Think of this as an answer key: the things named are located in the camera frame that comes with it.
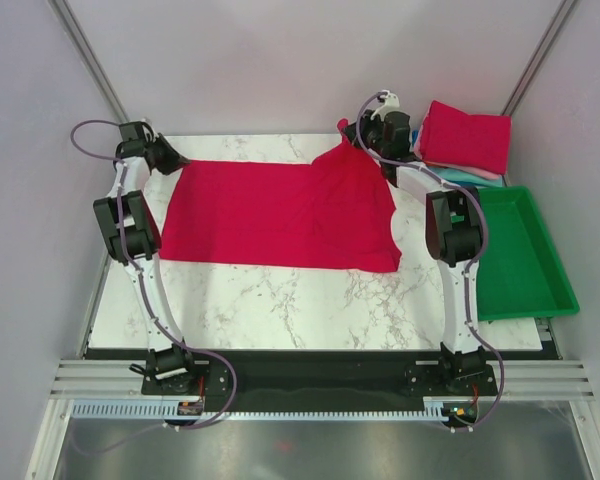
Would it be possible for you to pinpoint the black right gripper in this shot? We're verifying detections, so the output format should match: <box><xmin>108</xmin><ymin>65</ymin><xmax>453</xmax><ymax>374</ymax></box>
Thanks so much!
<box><xmin>341</xmin><ymin>110</ymin><xmax>388</xmax><ymax>157</ymax></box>

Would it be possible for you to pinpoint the red t shirt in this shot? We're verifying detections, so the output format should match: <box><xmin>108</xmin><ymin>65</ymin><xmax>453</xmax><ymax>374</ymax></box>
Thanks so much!
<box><xmin>160</xmin><ymin>138</ymin><xmax>401</xmax><ymax>273</ymax></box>
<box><xmin>418</xmin><ymin>100</ymin><xmax>512</xmax><ymax>175</ymax></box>

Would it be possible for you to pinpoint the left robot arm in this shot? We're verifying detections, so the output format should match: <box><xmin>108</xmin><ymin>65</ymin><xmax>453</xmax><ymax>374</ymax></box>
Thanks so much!
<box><xmin>93</xmin><ymin>121</ymin><xmax>201</xmax><ymax>396</ymax></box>

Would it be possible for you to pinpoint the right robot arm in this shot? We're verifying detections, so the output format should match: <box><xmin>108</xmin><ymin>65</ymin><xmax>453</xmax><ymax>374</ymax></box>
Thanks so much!
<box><xmin>342</xmin><ymin>107</ymin><xmax>488</xmax><ymax>394</ymax></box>

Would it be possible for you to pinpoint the folded orange t shirt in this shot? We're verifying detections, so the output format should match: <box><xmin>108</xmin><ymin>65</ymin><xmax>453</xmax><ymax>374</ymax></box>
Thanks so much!
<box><xmin>423</xmin><ymin>160</ymin><xmax>447</xmax><ymax>168</ymax></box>

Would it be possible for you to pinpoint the folded red t shirt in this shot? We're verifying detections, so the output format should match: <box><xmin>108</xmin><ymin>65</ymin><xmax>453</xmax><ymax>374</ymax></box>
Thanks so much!
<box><xmin>418</xmin><ymin>100</ymin><xmax>512</xmax><ymax>175</ymax></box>

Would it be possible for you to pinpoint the folded teal t shirt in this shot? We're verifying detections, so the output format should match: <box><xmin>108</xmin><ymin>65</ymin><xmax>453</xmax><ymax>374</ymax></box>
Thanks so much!
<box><xmin>430</xmin><ymin>167</ymin><xmax>504</xmax><ymax>188</ymax></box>

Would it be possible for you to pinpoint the green plastic tray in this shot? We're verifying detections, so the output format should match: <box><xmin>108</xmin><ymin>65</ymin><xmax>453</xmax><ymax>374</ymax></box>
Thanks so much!
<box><xmin>477</xmin><ymin>186</ymin><xmax>580</xmax><ymax>322</ymax></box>

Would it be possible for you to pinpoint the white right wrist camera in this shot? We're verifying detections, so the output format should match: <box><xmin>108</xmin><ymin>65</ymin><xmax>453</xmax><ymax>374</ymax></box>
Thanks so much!
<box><xmin>371</xmin><ymin>90</ymin><xmax>400</xmax><ymax>120</ymax></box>

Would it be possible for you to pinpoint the left aluminium corner post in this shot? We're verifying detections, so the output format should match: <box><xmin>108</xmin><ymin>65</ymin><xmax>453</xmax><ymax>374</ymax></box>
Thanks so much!
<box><xmin>48</xmin><ymin>0</ymin><xmax>130</xmax><ymax>143</ymax></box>

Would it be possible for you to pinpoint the aluminium corner post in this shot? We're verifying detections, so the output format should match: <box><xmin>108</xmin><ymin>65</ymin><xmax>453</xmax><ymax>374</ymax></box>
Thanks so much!
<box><xmin>48</xmin><ymin>0</ymin><xmax>130</xmax><ymax>143</ymax></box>
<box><xmin>501</xmin><ymin>0</ymin><xmax>581</xmax><ymax>117</ymax></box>

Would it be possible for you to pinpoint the right aluminium corner post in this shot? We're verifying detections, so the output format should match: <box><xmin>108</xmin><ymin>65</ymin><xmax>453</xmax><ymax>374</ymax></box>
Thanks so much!
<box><xmin>501</xmin><ymin>0</ymin><xmax>581</xmax><ymax>117</ymax></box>

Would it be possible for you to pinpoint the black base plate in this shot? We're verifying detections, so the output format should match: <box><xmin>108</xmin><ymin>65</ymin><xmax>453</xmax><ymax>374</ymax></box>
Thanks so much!
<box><xmin>132</xmin><ymin>347</ymin><xmax>498</xmax><ymax>415</ymax></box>

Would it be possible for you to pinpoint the aluminium frame rail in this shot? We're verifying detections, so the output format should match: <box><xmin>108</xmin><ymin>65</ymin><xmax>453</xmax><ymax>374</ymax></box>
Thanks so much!
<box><xmin>27</xmin><ymin>319</ymin><xmax>600</xmax><ymax>480</ymax></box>

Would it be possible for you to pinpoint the white slotted cable duct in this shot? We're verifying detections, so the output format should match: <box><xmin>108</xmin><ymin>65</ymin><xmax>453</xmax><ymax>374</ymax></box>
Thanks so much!
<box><xmin>71</xmin><ymin>399</ymin><xmax>476</xmax><ymax>421</ymax></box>

